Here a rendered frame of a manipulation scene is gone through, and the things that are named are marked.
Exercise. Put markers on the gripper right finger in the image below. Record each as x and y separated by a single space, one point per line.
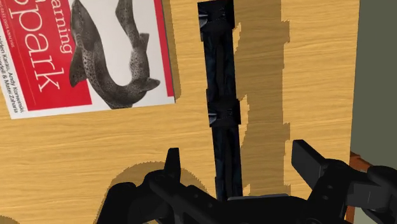
328 180

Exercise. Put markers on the wooden table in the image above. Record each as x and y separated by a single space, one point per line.
93 155

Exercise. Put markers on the red and white fish book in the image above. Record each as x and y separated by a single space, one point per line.
83 52

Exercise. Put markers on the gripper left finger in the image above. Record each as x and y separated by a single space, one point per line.
173 192

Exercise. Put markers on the long black bar object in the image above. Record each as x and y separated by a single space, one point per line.
221 93

